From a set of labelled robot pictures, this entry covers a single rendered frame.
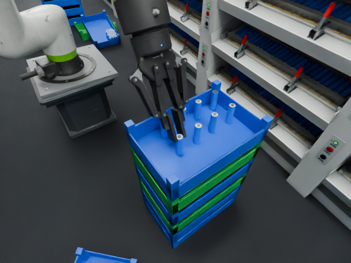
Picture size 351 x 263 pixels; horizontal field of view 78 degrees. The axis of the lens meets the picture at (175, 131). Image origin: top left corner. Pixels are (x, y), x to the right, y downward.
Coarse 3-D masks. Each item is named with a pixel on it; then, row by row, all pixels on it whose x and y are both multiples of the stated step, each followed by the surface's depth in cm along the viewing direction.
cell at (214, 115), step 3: (213, 114) 55; (216, 114) 55; (210, 117) 56; (213, 117) 55; (216, 117) 55; (210, 120) 57; (213, 120) 56; (216, 120) 56; (210, 123) 57; (213, 123) 57; (216, 123) 57; (210, 126) 58; (213, 126) 58; (210, 129) 59; (213, 129) 59; (210, 132) 60; (213, 132) 60
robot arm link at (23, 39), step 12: (0, 0) 61; (12, 0) 65; (0, 12) 63; (12, 12) 66; (0, 24) 66; (12, 24) 68; (24, 24) 73; (0, 36) 68; (12, 36) 70; (24, 36) 74; (36, 36) 77; (0, 48) 71; (12, 48) 72; (24, 48) 75; (36, 48) 79
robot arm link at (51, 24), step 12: (24, 12) 76; (36, 12) 77; (48, 12) 78; (60, 12) 81; (36, 24) 76; (48, 24) 78; (60, 24) 82; (48, 36) 80; (60, 36) 84; (72, 36) 89; (48, 48) 85; (60, 48) 86; (72, 48) 90; (60, 60) 90
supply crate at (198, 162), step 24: (144, 120) 56; (192, 120) 63; (240, 120) 62; (264, 120) 53; (144, 144) 57; (168, 144) 57; (192, 144) 57; (216, 144) 57; (240, 144) 51; (168, 168) 52; (192, 168) 52; (216, 168) 50; (168, 192) 46
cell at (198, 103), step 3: (198, 99) 59; (195, 102) 59; (198, 102) 59; (201, 102) 59; (195, 105) 59; (198, 105) 59; (201, 105) 60; (195, 108) 60; (198, 108) 60; (195, 111) 61; (198, 111) 61; (195, 114) 62; (198, 114) 62; (195, 117) 63; (198, 117) 63
